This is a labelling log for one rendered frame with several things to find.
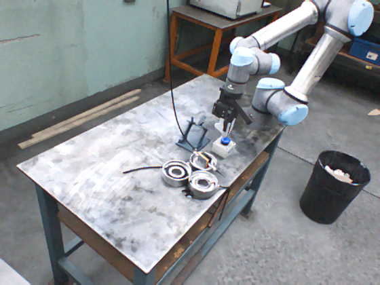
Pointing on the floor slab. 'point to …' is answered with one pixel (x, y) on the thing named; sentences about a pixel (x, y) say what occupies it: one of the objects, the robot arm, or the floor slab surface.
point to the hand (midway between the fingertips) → (226, 136)
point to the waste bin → (332, 186)
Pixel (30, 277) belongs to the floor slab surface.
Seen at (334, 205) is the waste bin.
